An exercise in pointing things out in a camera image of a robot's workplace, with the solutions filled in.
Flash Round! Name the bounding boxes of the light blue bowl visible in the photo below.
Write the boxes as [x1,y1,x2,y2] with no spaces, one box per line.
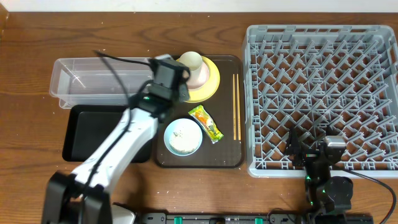
[164,118,203,156]

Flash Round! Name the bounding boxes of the white rice pile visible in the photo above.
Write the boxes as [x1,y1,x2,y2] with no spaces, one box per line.
[169,119,202,154]

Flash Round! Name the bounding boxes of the green orange snack wrapper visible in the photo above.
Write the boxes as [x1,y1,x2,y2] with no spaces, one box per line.
[188,105,224,144]

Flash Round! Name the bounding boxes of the wooden chopstick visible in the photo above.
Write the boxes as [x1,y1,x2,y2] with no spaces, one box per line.
[233,74,236,141]
[236,74,241,141]

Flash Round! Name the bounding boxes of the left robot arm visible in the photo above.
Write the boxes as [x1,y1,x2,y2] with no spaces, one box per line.
[41,80,189,223]

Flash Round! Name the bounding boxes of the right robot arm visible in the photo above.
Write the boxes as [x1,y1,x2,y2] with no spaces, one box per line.
[284,128,353,223]

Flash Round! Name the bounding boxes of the grey dishwasher rack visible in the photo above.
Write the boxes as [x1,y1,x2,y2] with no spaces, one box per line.
[243,25,397,179]

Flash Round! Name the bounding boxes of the clear plastic waste bin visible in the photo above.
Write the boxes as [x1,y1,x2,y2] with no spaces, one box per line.
[49,57,153,109]

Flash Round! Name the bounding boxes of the pink bowl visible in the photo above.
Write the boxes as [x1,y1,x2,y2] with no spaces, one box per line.
[187,62,210,89]

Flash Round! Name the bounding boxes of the white paper cup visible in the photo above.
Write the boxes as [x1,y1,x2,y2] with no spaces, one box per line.
[178,51,203,79]

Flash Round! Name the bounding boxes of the yellow plate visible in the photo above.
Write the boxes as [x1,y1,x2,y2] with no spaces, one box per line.
[186,56,220,103]

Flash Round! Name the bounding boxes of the dark brown serving tray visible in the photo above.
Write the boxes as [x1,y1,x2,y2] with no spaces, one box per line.
[152,55,245,169]

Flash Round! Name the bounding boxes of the black plastic tray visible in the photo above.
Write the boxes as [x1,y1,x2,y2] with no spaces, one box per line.
[62,105,155,164]

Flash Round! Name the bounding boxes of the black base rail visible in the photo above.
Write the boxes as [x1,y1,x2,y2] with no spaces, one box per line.
[134,213,374,224]

